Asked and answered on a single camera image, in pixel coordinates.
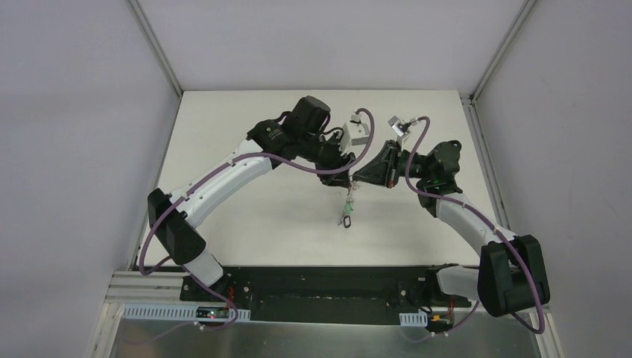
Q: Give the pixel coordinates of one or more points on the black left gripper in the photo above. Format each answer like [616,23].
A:
[334,161]

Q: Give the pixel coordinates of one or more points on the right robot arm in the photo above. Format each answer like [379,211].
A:
[511,273]

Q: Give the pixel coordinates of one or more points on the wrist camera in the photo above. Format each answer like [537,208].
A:
[401,127]
[354,134]

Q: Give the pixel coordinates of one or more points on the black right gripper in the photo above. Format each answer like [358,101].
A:
[391,164]

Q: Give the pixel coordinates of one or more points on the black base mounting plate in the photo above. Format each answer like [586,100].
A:
[334,295]

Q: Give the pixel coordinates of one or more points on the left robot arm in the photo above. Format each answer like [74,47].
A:
[173,217]

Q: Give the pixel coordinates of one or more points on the white slotted cable duct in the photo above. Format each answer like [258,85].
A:
[165,312]

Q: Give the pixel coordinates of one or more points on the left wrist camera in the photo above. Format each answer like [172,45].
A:
[354,134]

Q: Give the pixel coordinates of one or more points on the aluminium frame rail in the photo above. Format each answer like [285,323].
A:
[132,287]

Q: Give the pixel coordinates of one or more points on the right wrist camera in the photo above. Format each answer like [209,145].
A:
[401,127]

